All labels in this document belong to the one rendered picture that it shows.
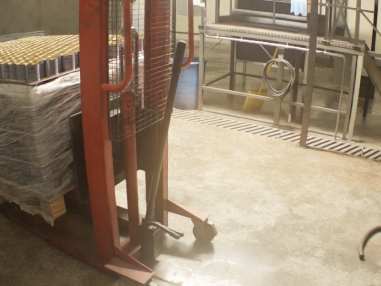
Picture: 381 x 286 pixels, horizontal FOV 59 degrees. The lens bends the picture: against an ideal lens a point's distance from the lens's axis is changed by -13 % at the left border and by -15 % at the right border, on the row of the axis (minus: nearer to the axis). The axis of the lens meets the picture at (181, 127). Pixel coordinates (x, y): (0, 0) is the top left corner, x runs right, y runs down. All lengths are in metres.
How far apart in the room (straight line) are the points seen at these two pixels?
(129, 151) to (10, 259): 1.09
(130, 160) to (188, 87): 2.89
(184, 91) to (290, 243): 2.83
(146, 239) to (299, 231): 1.08
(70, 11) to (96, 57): 3.68
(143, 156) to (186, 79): 2.62
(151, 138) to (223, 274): 0.90
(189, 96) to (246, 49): 1.46
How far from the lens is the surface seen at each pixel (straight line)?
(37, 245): 2.52
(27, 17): 6.02
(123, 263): 2.00
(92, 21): 1.60
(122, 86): 1.55
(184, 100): 4.84
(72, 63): 1.85
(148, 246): 2.20
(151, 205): 2.06
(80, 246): 2.31
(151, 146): 2.18
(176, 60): 1.69
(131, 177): 2.04
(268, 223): 2.70
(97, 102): 1.66
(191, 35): 1.96
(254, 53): 5.82
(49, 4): 5.59
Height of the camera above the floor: 1.51
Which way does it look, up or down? 21 degrees down
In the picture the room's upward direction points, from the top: 1 degrees clockwise
